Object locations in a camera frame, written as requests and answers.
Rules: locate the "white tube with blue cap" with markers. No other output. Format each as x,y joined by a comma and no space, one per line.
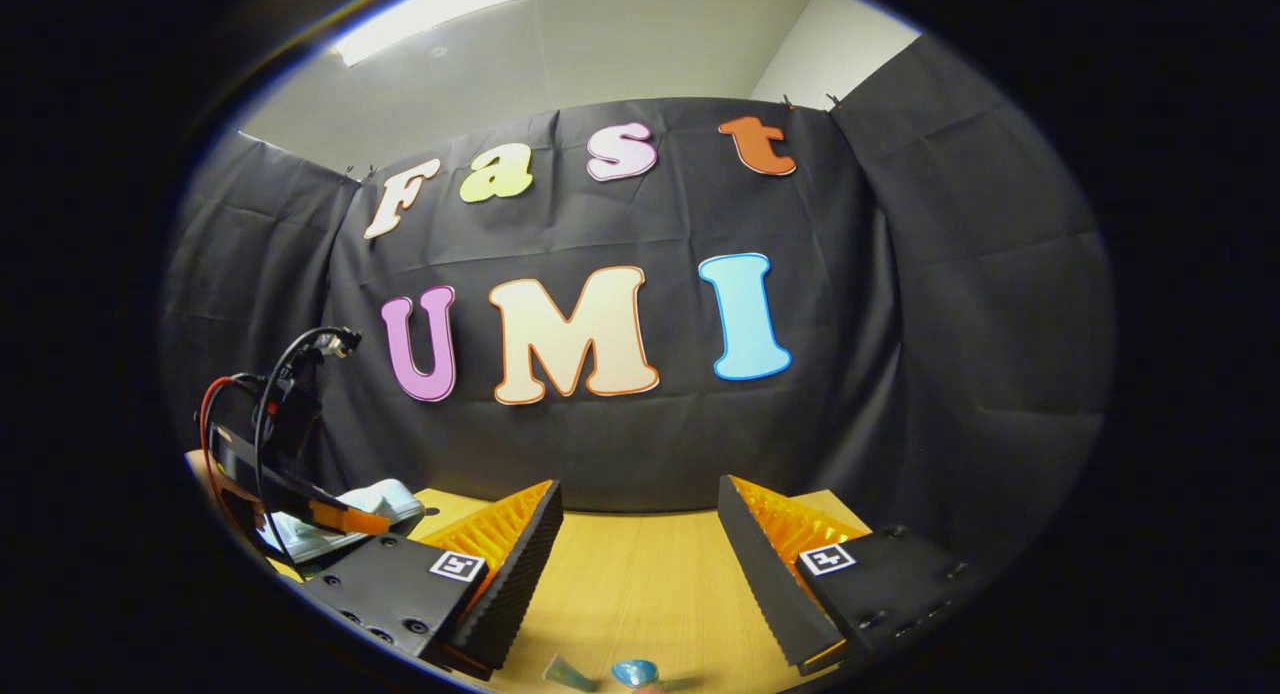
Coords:
634,672

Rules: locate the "ceiling light panel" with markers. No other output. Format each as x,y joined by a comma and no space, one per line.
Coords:
430,14

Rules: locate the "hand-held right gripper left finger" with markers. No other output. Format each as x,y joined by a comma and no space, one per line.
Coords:
515,594

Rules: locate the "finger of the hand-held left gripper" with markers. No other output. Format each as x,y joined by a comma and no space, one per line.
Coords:
330,517

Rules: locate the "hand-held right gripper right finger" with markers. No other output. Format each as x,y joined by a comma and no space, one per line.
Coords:
770,594

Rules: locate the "light blue suitcase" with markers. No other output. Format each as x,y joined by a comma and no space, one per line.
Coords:
385,496

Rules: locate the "black backdrop cloth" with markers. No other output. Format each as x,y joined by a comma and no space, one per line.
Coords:
650,444

